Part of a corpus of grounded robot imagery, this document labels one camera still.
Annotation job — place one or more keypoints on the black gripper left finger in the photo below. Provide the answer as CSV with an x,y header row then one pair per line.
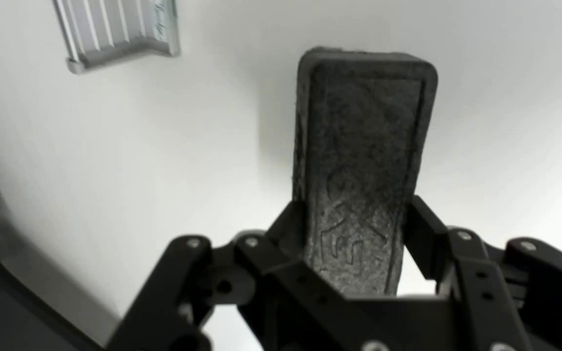
x,y
183,284

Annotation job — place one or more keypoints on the black felt board eraser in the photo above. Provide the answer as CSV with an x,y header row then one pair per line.
x,y
361,175

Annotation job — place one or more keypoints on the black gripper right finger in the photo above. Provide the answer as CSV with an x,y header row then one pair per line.
x,y
527,292

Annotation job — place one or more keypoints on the white whiteboard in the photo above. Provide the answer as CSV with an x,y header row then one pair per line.
x,y
164,162

